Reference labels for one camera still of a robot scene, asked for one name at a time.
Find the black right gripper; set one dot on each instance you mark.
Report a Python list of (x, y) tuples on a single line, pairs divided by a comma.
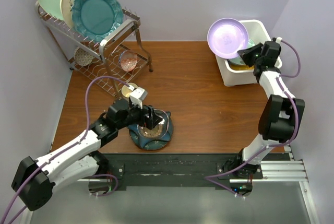
[(245, 54)]

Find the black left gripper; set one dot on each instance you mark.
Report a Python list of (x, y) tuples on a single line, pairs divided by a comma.
[(148, 121)]

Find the mint floral plate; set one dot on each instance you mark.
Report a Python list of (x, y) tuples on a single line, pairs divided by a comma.
[(239, 61)]

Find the clear glass textured dish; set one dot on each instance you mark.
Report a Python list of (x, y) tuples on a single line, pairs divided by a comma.
[(159, 130)]

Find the orange dotted scalloped plate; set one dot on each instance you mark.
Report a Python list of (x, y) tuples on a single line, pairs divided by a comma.
[(240, 67)]

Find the dark blue square plate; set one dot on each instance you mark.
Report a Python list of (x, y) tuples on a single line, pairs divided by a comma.
[(135, 132)]

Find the white plastic bin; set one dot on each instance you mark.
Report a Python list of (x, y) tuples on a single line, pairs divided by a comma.
[(232, 77)]

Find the lavender round plate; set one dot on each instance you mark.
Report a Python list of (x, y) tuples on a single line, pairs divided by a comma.
[(226, 37)]

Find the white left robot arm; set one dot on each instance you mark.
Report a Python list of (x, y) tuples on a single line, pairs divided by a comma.
[(36, 180)]

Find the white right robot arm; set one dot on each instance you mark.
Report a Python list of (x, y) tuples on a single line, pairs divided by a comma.
[(280, 120)]

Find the cream mug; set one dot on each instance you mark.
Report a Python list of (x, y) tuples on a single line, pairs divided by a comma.
[(125, 90)]

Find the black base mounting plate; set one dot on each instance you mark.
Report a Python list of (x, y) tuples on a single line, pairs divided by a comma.
[(171, 170)]

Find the red patterned small bowl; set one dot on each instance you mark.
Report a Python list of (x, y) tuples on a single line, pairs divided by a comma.
[(128, 60)]

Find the metal dish rack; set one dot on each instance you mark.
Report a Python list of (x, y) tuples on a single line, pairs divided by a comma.
[(106, 54)]

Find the white patterned small bowl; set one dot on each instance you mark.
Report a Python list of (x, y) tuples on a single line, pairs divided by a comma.
[(82, 58)]

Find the teal scalloped large plate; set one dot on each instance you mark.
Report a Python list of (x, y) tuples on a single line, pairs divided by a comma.
[(96, 19)]

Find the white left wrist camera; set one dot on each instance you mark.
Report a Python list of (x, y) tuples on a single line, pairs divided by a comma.
[(137, 96)]

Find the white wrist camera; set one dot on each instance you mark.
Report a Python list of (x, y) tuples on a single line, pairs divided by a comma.
[(277, 39), (137, 96)]

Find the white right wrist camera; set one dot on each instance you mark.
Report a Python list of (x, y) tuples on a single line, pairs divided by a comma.
[(277, 39)]

